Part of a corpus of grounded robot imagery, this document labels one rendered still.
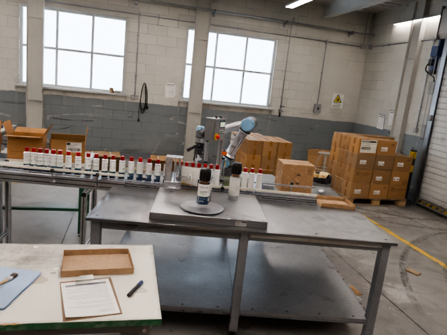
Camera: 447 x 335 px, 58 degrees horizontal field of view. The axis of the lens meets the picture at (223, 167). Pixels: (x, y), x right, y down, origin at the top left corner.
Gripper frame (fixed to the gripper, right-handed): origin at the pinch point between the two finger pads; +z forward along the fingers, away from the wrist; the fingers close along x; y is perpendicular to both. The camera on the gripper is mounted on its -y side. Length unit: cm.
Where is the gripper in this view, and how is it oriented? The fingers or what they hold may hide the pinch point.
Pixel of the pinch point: (194, 162)
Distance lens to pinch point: 384.6
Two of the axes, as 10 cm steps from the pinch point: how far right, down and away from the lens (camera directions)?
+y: 9.7, 0.7, 2.4
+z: -1.2, 9.7, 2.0
